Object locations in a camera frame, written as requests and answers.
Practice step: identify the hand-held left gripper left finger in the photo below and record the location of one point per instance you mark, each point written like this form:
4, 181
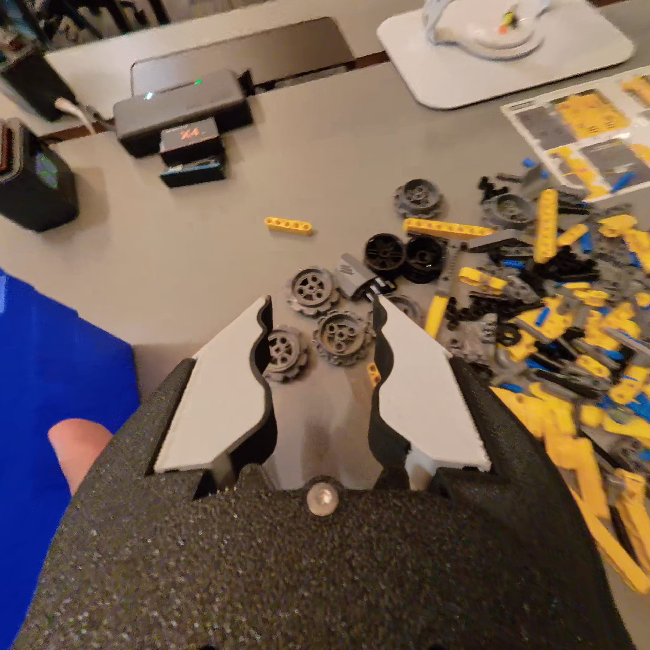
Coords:
218, 406

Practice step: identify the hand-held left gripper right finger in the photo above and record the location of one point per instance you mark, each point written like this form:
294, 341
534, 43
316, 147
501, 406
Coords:
426, 406

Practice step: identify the person's left hand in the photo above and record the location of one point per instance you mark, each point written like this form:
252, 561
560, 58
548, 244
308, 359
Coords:
76, 452

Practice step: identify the grey sprocket wheel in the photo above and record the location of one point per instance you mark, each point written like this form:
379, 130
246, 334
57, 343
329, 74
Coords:
409, 307
287, 355
343, 337
312, 292
417, 198

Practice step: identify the black wheel rim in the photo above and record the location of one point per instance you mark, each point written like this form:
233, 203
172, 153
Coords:
425, 259
384, 253

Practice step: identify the pile of yellow building pieces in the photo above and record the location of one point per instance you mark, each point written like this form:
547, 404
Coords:
558, 325

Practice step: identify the short yellow beam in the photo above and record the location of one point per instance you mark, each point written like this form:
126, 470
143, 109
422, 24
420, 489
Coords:
288, 226

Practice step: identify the small black box blue edge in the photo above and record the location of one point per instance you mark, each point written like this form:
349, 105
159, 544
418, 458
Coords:
193, 172

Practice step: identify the small black box orange print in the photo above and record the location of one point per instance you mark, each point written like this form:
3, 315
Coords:
190, 137

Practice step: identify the black charger box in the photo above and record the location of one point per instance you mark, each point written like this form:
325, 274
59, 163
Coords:
30, 188

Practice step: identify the black power bank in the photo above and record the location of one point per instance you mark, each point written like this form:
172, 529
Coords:
177, 109

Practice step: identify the building instruction sheet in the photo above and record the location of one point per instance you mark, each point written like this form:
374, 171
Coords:
548, 127

